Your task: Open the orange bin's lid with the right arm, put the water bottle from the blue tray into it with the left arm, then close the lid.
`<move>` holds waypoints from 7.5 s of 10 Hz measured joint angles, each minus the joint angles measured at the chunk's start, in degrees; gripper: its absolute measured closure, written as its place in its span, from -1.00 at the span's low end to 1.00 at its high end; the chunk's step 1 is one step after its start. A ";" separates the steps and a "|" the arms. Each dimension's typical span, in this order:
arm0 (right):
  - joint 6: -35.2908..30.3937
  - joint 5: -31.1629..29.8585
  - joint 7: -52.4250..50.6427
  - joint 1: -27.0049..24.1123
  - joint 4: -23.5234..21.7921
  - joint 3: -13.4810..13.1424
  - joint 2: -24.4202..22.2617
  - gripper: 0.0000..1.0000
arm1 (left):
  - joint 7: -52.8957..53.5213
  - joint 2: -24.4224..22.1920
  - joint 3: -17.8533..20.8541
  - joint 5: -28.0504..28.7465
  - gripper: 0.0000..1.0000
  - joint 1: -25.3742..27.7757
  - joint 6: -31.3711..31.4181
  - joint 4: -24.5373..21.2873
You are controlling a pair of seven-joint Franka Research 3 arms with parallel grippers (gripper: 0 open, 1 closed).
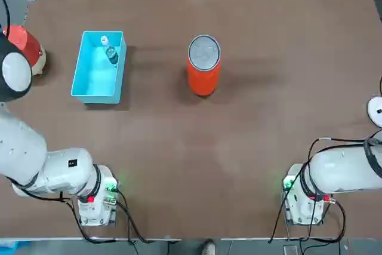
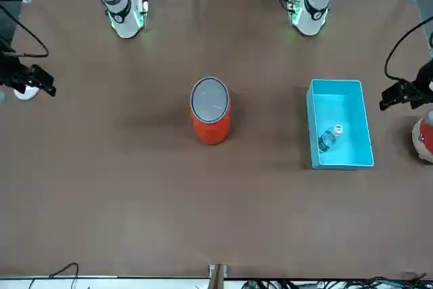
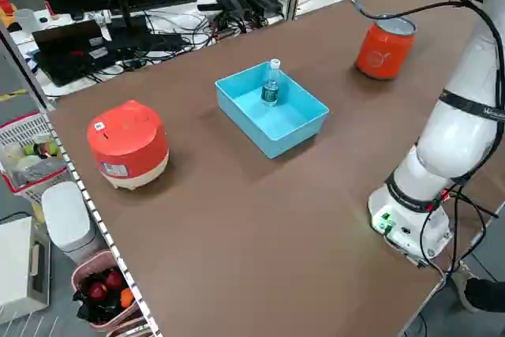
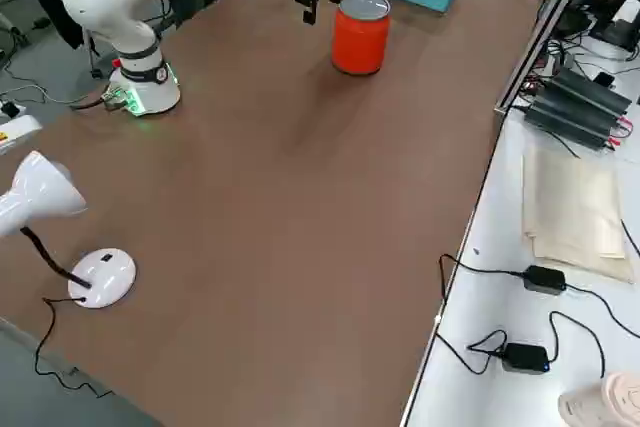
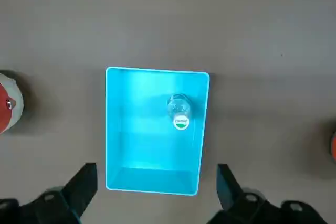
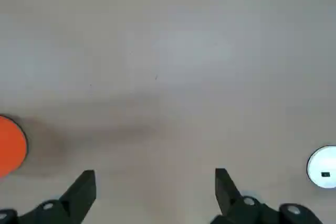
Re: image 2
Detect orange cylindrical bin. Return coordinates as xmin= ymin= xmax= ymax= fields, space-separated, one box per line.
xmin=189 ymin=76 xmax=233 ymax=146

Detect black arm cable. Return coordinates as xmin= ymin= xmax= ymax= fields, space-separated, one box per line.
xmin=384 ymin=16 xmax=433 ymax=82
xmin=0 ymin=4 xmax=50 ymax=58

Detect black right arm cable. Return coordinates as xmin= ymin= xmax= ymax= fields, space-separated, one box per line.
xmin=0 ymin=4 xmax=50 ymax=58

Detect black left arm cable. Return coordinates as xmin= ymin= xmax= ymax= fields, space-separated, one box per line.
xmin=384 ymin=16 xmax=433 ymax=82

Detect clear water bottle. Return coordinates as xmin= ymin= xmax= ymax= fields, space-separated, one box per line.
xmin=317 ymin=123 xmax=344 ymax=154

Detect grey round bin lid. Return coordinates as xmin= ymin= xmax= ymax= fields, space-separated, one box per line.
xmin=190 ymin=77 xmax=229 ymax=123

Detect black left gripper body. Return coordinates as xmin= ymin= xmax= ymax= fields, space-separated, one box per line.
xmin=402 ymin=62 xmax=433 ymax=110

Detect tangled black cables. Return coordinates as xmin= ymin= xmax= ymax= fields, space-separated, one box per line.
xmin=243 ymin=270 xmax=433 ymax=289

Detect blue plastic tray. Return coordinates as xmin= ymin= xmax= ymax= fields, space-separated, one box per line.
xmin=306 ymin=78 xmax=375 ymax=171

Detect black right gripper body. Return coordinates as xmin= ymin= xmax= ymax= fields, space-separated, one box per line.
xmin=0 ymin=53 xmax=35 ymax=92

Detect thin black looped cable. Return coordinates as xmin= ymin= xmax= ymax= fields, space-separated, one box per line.
xmin=28 ymin=262 xmax=81 ymax=289

